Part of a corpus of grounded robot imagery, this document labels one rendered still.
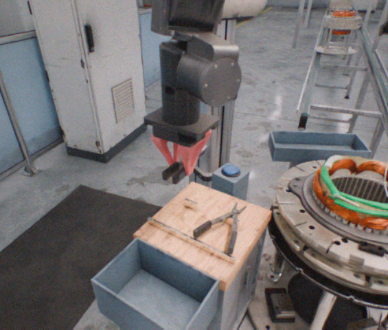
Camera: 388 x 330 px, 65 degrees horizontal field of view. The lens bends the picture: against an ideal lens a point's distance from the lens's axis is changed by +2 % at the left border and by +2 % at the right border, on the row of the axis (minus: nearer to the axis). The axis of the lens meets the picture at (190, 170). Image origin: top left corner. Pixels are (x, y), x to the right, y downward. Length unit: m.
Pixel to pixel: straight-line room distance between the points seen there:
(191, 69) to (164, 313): 0.39
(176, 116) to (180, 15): 0.13
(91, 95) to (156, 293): 2.19
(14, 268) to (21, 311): 0.31
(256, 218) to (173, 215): 0.16
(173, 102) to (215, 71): 0.10
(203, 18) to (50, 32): 2.32
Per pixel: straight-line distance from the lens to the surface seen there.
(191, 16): 0.41
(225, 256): 0.52
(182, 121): 0.44
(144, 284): 0.60
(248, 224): 0.59
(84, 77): 2.60
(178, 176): 0.49
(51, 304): 1.88
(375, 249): 0.56
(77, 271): 1.97
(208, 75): 0.35
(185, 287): 0.56
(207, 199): 0.64
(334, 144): 1.01
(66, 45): 2.62
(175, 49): 0.41
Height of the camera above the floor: 1.46
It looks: 33 degrees down
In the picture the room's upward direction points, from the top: straight up
